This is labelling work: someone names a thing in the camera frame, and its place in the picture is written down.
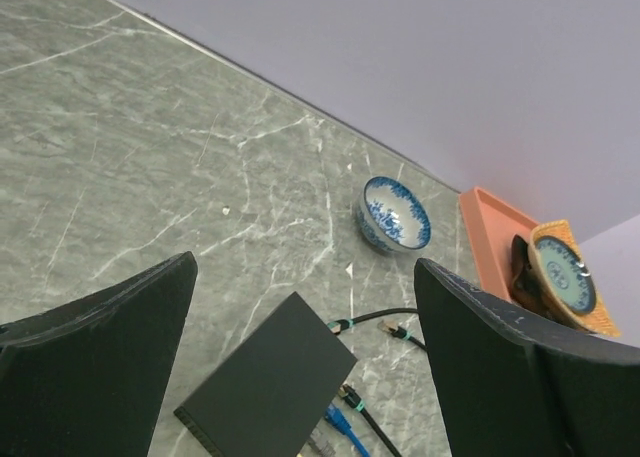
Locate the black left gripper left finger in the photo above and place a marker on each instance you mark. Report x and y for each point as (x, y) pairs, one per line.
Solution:
(88, 378)

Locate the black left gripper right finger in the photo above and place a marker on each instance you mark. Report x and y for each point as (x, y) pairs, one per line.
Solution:
(512, 383)

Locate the black network switch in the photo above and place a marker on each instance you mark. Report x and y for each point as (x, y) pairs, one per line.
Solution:
(268, 395)

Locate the yellow triangular woven plate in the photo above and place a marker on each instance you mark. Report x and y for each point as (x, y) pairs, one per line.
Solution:
(599, 320)

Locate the teal round patterned plate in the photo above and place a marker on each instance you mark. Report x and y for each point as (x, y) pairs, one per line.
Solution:
(565, 274)

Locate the pink plastic tray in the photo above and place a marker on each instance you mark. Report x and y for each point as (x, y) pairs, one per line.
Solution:
(491, 224)

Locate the blue white porcelain bowl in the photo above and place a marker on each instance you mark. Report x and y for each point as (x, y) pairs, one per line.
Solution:
(391, 217)

